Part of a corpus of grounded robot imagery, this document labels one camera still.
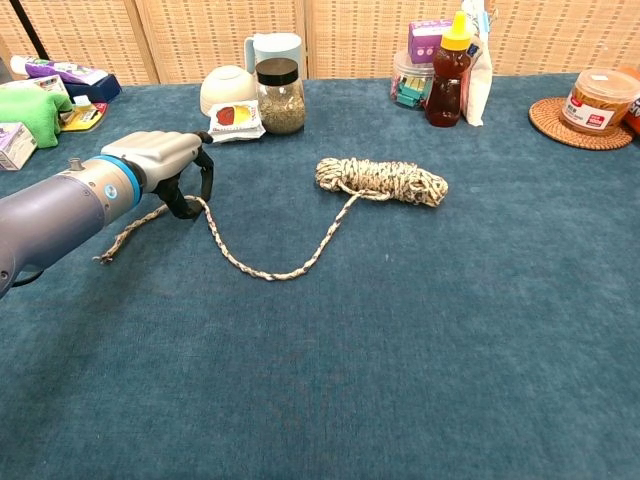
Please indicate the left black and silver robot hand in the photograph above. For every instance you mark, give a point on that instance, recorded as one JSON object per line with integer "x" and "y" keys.
{"x": 155, "y": 152}

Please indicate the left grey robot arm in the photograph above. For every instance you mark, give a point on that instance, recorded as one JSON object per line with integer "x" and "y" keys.
{"x": 50, "y": 210}

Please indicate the yellow blister package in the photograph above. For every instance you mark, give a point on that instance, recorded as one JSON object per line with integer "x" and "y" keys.
{"x": 82, "y": 117}

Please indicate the dark blue flat box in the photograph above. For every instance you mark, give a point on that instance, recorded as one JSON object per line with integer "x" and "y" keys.
{"x": 100, "y": 90}

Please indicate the white snack packet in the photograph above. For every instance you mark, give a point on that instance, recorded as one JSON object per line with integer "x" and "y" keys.
{"x": 235, "y": 120}

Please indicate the white ceramic bowl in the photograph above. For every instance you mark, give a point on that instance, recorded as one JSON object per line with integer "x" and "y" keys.
{"x": 227, "y": 87}

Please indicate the white blue small carton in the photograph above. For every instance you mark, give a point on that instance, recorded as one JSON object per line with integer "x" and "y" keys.
{"x": 50, "y": 84}

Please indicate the bamboo folding screen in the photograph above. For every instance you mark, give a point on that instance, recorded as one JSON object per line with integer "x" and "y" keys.
{"x": 200, "y": 35}

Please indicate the green folded cloth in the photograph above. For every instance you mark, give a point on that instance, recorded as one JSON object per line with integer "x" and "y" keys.
{"x": 30, "y": 112}

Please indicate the glass jar black lid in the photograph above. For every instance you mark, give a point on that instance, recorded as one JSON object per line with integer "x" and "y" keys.
{"x": 281, "y": 107}

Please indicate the white purple small box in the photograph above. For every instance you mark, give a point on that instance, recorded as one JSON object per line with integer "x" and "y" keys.
{"x": 15, "y": 145}

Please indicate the light blue mug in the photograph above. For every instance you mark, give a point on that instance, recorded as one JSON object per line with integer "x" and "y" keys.
{"x": 277, "y": 50}

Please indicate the black tripod stand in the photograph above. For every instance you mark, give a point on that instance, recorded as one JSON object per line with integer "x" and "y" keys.
{"x": 31, "y": 30}

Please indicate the clear tub of clips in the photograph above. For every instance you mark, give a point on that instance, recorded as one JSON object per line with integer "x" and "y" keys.
{"x": 410, "y": 87}

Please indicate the blue carpet table mat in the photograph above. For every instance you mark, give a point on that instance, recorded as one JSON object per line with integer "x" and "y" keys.
{"x": 350, "y": 350}

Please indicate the purple cardboard box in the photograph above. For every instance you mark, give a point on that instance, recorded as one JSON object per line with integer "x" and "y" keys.
{"x": 425, "y": 42}

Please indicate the honey bottle yellow cap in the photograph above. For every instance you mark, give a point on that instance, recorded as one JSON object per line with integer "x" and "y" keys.
{"x": 445, "y": 90}

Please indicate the white standing pouch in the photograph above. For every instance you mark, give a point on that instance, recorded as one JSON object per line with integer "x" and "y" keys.
{"x": 480, "y": 85}

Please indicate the round woven coaster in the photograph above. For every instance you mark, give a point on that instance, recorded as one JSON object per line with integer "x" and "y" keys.
{"x": 547, "y": 120}

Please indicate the clear tub red label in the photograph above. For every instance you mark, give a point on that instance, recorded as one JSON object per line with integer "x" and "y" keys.
{"x": 595, "y": 105}

